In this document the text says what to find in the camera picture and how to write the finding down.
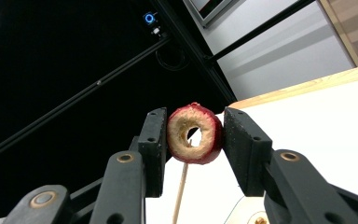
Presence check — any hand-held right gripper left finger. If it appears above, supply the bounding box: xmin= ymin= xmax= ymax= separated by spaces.
xmin=130 ymin=107 xmax=168 ymax=199

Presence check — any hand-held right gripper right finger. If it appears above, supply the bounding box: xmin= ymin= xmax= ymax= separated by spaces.
xmin=222 ymin=106 xmax=274 ymax=198

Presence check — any wooden skewer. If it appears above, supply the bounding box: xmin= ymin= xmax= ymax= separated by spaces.
xmin=171 ymin=138 xmax=194 ymax=224

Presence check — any white rectangular tray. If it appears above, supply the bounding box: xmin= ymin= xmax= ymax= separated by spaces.
xmin=223 ymin=195 xmax=267 ymax=224

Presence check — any grey framed monitor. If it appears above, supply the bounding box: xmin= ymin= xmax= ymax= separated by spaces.
xmin=182 ymin=0 xmax=247 ymax=28

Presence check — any wooden panel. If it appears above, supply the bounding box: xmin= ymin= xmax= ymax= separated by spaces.
xmin=318 ymin=0 xmax=358 ymax=68

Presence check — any black cable loop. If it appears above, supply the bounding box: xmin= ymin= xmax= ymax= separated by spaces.
xmin=154 ymin=48 xmax=190 ymax=72

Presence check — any black metal frame bar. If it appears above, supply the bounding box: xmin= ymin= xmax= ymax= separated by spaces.
xmin=0 ymin=36 xmax=171 ymax=166
xmin=212 ymin=0 xmax=316 ymax=63

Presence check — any black metal frame post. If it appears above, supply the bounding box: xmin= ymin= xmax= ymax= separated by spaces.
xmin=150 ymin=0 xmax=238 ymax=105

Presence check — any device with blue ring light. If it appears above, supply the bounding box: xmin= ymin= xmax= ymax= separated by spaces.
xmin=142 ymin=11 xmax=158 ymax=26

